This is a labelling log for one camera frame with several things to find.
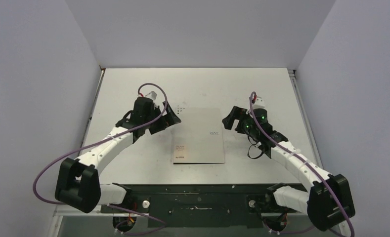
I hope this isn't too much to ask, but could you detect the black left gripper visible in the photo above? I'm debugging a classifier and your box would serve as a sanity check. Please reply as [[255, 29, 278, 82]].
[[144, 102, 180, 135]]

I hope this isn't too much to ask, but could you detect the white folder with black inside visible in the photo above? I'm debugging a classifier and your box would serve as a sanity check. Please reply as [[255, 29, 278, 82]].
[[173, 107, 225, 164]]

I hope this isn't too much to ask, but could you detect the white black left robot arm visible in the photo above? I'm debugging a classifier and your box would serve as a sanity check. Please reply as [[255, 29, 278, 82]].
[[54, 97, 181, 213]]

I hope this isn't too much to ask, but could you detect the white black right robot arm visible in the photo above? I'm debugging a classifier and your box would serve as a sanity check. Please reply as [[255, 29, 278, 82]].
[[222, 106, 355, 231]]

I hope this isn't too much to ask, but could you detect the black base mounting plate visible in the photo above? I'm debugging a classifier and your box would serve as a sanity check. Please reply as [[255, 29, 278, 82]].
[[101, 184, 297, 228]]

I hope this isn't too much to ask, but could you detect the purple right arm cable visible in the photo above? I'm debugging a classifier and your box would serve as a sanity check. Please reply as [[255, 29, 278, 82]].
[[249, 91, 356, 237]]

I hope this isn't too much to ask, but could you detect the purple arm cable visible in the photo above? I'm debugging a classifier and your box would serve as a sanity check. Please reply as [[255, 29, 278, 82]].
[[249, 91, 356, 237], [33, 82, 169, 236]]

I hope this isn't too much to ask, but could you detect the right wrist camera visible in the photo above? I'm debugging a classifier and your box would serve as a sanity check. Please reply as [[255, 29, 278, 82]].
[[252, 96, 265, 110]]

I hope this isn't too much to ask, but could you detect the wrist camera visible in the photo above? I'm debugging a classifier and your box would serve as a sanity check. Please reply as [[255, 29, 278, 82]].
[[144, 91, 158, 101], [252, 96, 265, 110]]

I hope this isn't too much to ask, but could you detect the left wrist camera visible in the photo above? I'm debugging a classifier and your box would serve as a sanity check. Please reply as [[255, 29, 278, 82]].
[[144, 91, 158, 101]]

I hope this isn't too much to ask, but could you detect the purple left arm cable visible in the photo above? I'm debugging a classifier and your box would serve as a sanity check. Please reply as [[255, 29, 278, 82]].
[[33, 82, 169, 236]]

